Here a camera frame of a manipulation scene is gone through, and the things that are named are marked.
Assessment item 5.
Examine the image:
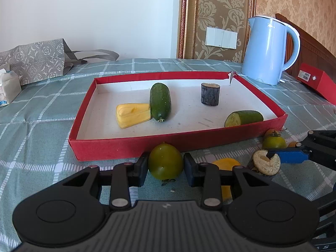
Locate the yellow jackfruit piece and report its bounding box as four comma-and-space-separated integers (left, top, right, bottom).
116, 103, 151, 129
211, 157, 242, 203

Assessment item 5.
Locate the green tomato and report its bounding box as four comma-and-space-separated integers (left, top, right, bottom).
148, 143, 183, 180
262, 134, 286, 150

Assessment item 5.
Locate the cut green cucumber half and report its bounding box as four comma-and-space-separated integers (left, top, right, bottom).
224, 110, 264, 127

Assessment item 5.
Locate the sugarcane piece flat top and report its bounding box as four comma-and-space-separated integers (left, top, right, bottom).
201, 83, 221, 106

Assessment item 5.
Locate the whole-end green cucumber half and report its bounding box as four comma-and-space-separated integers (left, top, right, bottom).
150, 83, 171, 122

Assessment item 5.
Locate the red shallow cardboard tray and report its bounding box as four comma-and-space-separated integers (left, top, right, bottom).
69, 71, 287, 161

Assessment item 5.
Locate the red cardboard box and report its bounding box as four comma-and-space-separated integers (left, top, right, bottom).
296, 63, 336, 105

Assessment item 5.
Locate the brown wooden headboard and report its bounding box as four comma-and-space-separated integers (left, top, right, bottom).
276, 13, 335, 82

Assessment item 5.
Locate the light blue electric kettle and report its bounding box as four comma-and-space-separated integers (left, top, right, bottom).
242, 15, 301, 85

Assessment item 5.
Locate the grey patterned paper bag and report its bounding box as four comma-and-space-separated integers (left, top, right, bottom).
1, 38, 119, 85

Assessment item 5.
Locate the cat print tissue pack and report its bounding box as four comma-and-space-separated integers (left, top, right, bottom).
0, 68, 22, 107

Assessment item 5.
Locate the white wall switch panel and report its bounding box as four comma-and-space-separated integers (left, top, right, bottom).
205, 27, 238, 50

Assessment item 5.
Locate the gold ornate wall frame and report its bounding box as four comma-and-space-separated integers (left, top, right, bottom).
177, 0, 256, 63

